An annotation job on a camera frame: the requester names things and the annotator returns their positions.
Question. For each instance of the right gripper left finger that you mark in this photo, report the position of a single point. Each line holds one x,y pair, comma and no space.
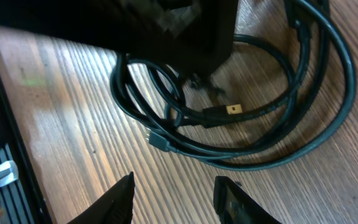
114,207

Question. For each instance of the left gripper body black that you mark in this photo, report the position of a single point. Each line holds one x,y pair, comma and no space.
190,36

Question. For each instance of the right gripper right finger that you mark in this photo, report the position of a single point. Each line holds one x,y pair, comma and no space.
234,206

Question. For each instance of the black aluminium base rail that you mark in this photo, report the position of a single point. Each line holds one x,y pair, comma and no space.
22,199

